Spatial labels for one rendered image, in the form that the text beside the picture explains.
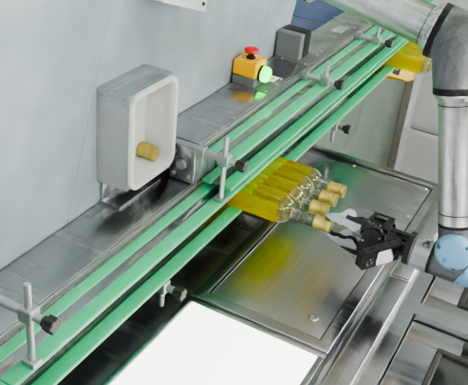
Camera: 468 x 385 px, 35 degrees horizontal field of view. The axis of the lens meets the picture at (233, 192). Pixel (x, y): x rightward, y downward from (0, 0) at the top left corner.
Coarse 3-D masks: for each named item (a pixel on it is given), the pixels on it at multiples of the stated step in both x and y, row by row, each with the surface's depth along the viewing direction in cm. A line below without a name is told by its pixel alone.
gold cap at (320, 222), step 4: (316, 216) 174; (320, 216) 174; (316, 220) 173; (320, 220) 173; (324, 220) 173; (328, 220) 173; (312, 224) 174; (316, 224) 173; (320, 224) 173; (324, 224) 173; (328, 224) 172; (332, 224) 174; (316, 228) 175; (320, 228) 174; (324, 228) 173; (328, 228) 172; (328, 232) 173
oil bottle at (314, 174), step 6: (276, 162) 193; (282, 162) 193; (288, 162) 194; (294, 162) 194; (288, 168) 191; (294, 168) 191; (300, 168) 191; (306, 168) 192; (312, 168) 192; (306, 174) 189; (312, 174) 189; (318, 174) 190; (312, 180) 189; (318, 180) 190
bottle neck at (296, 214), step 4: (296, 208) 177; (292, 212) 176; (296, 212) 176; (300, 212) 175; (304, 212) 175; (308, 212) 175; (292, 216) 176; (296, 216) 176; (300, 216) 175; (304, 216) 175; (308, 216) 174; (312, 216) 176; (296, 220) 177; (300, 220) 175; (304, 220) 175; (308, 220) 175; (308, 224) 176
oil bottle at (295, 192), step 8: (256, 176) 185; (264, 176) 185; (272, 176) 186; (264, 184) 182; (272, 184) 182; (280, 184) 183; (288, 184) 183; (288, 192) 180; (296, 192) 180; (296, 200) 180
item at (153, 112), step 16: (160, 80) 154; (176, 80) 158; (144, 96) 149; (160, 96) 162; (176, 96) 161; (144, 112) 165; (160, 112) 164; (176, 112) 163; (144, 128) 167; (160, 128) 166; (128, 144) 151; (160, 144) 168; (128, 160) 153; (144, 160) 166; (160, 160) 168; (128, 176) 154; (144, 176) 161
